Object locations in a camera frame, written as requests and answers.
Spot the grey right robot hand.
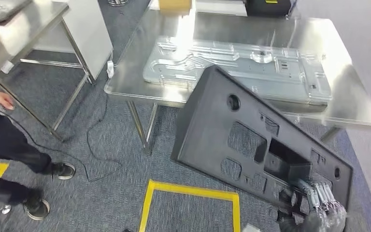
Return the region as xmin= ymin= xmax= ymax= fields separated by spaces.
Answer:
xmin=276 ymin=179 xmax=348 ymax=232

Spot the black plastic plate bracket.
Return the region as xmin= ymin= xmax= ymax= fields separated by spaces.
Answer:
xmin=171 ymin=65 xmax=354 ymax=215

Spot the grey sheet part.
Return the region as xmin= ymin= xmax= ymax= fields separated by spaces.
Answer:
xmin=0 ymin=0 xmax=32 ymax=23

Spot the steel workbench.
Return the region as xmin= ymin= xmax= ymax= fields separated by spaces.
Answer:
xmin=103 ymin=8 xmax=371 ymax=156

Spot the person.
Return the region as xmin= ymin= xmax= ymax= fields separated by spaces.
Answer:
xmin=0 ymin=84 xmax=76 ymax=221

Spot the steel side table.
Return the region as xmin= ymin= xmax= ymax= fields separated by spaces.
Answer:
xmin=0 ymin=0 xmax=95 ymax=142

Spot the white desk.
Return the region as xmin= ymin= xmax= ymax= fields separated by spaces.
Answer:
xmin=33 ymin=0 xmax=114 ymax=85

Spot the stamped silver metal plate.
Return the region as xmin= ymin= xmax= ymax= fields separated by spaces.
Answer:
xmin=143 ymin=35 xmax=333 ymax=106

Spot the brown cardboard box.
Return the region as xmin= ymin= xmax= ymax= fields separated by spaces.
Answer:
xmin=158 ymin=0 xmax=193 ymax=14

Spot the black case yellow label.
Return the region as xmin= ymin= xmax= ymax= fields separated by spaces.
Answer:
xmin=244 ymin=0 xmax=297 ymax=18

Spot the white flat box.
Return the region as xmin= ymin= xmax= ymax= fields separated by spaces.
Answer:
xmin=194 ymin=0 xmax=248 ymax=17

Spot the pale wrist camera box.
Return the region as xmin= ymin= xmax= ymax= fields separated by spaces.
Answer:
xmin=241 ymin=223 xmax=261 ymax=232

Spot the black controller cable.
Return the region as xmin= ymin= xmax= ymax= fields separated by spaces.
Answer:
xmin=0 ymin=78 xmax=122 ymax=183

